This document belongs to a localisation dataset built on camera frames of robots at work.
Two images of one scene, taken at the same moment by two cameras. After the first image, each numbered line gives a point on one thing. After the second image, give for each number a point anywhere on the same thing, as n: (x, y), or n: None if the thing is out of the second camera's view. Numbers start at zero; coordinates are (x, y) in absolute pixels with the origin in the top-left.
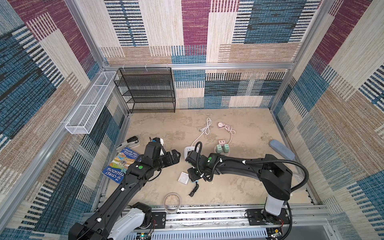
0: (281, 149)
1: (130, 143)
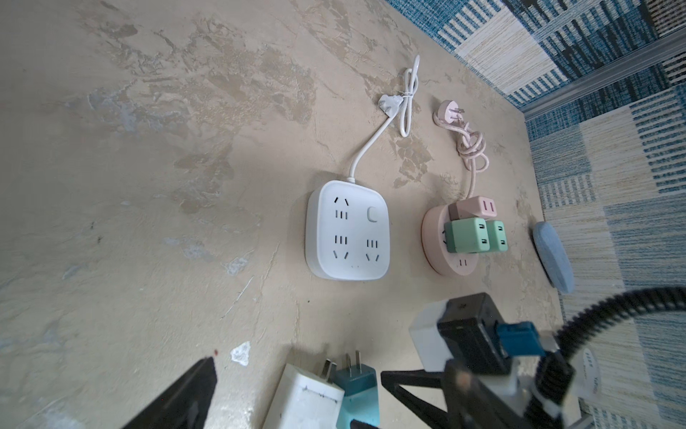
0: (553, 256)
1: None
